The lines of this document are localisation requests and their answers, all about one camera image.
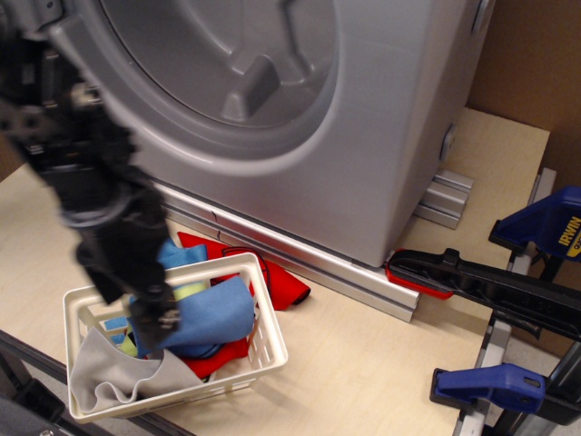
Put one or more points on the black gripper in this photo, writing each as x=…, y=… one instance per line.
x=119, y=251

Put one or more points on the green cloth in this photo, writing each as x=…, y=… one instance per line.
x=128, y=344

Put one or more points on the dark blue cloth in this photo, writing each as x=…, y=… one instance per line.
x=222, y=313

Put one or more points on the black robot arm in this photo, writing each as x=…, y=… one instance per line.
x=56, y=123

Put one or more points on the white plastic laundry basket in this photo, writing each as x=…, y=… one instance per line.
x=85, y=309

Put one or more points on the grey toy washing machine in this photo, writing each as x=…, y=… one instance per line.
x=321, y=120

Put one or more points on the grey washing machine door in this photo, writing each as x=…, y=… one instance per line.
x=30, y=18

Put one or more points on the light blue cloth on table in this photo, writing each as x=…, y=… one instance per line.
x=170, y=256

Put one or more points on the red cloth in basket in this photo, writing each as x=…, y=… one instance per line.
x=204, y=367

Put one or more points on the grey cloth in basket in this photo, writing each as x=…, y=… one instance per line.
x=104, y=377

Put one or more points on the red cloth on table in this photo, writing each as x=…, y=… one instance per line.
x=284, y=289

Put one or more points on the short aluminium extrusion block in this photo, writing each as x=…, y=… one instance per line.
x=445, y=199

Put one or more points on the blue clamp lower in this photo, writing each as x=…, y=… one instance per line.
x=555, y=398

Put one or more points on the blue Irwin clamp upper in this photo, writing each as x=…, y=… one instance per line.
x=552, y=224

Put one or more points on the brown cardboard panel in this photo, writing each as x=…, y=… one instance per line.
x=529, y=72

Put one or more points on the black metal frame bar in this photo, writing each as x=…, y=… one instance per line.
x=56, y=370

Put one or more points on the long aluminium extrusion rail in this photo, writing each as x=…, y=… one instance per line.
x=360, y=282

